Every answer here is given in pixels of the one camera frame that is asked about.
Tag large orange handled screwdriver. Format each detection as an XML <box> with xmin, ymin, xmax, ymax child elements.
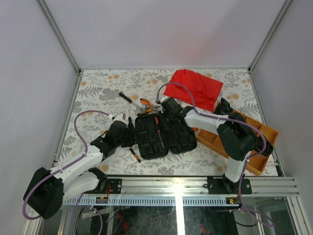
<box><xmin>155</xmin><ymin>117</ymin><xmax>164</xmax><ymax>149</ymax></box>

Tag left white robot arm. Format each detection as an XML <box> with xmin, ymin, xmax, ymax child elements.
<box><xmin>22</xmin><ymin>113</ymin><xmax>135</xmax><ymax>219</ymax></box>

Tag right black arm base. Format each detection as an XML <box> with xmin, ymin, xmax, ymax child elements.
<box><xmin>207</xmin><ymin>175</ymin><xmax>252</xmax><ymax>195</ymax></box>

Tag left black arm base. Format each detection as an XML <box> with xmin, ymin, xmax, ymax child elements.
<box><xmin>85</xmin><ymin>167</ymin><xmax>122</xmax><ymax>195</ymax></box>

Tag black plastic tool case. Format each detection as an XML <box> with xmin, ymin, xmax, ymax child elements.
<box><xmin>134</xmin><ymin>112</ymin><xmax>198</xmax><ymax>160</ymax></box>

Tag black tape roll right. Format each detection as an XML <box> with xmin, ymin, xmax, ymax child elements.
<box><xmin>254</xmin><ymin>139</ymin><xmax>274</xmax><ymax>155</ymax></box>

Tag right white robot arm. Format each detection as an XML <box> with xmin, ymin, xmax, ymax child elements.
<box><xmin>156</xmin><ymin>97</ymin><xmax>260</xmax><ymax>193</ymax></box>

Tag red folded cloth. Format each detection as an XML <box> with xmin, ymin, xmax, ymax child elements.
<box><xmin>164</xmin><ymin>69</ymin><xmax>223</xmax><ymax>111</ymax></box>

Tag wooden compartment tray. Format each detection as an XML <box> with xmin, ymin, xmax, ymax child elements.
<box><xmin>196</xmin><ymin>102</ymin><xmax>279</xmax><ymax>176</ymax></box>

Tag orange black pliers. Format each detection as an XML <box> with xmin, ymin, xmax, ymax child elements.
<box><xmin>136</xmin><ymin>98</ymin><xmax>160</xmax><ymax>117</ymax></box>

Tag black handled hammer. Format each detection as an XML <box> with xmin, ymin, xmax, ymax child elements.
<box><xmin>119</xmin><ymin>92</ymin><xmax>144</xmax><ymax>113</ymax></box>

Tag small orange black screwdriver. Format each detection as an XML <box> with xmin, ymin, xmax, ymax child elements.
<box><xmin>129</xmin><ymin>148</ymin><xmax>142</xmax><ymax>163</ymax></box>

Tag aluminium front rail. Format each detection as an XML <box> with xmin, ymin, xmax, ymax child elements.
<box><xmin>61</xmin><ymin>176</ymin><xmax>299</xmax><ymax>206</ymax></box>

